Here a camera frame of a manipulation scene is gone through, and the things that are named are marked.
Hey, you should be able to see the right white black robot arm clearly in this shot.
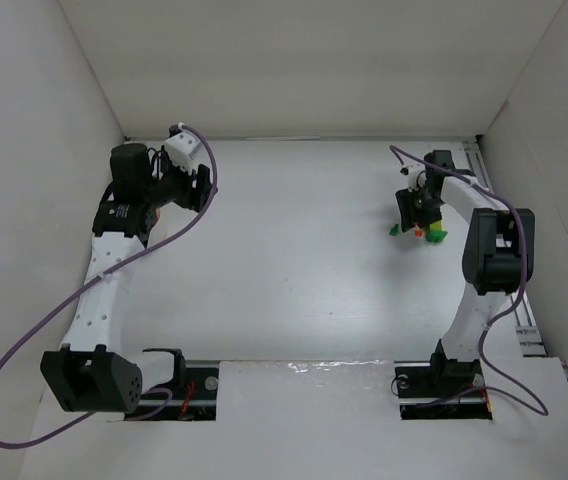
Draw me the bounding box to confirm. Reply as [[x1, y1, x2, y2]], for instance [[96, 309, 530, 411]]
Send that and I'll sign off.
[[392, 150, 535, 398]]

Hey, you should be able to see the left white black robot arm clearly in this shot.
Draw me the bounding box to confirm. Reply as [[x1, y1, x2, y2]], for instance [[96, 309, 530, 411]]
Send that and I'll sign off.
[[40, 133, 212, 414]]

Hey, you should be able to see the lime green lego brick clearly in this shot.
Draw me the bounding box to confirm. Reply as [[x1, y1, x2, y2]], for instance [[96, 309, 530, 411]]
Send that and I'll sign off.
[[428, 221, 443, 232]]

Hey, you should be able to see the dark green lego brick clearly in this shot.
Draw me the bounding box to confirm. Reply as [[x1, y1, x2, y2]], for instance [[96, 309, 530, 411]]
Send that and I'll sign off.
[[425, 230, 448, 244]]

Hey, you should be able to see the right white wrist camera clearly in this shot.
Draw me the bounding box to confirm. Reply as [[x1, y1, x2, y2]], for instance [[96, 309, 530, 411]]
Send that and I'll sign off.
[[400, 164, 426, 191]]

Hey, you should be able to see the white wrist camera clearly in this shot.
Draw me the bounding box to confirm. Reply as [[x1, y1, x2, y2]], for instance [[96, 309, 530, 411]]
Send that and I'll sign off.
[[163, 123, 201, 173], [400, 164, 426, 191]]

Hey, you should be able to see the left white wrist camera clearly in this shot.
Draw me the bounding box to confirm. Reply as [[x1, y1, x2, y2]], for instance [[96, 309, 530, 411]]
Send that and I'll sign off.
[[163, 123, 201, 173]]

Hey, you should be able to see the right aluminium rail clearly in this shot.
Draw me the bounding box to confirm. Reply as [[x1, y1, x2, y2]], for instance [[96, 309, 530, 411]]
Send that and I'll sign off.
[[463, 140, 548, 357]]

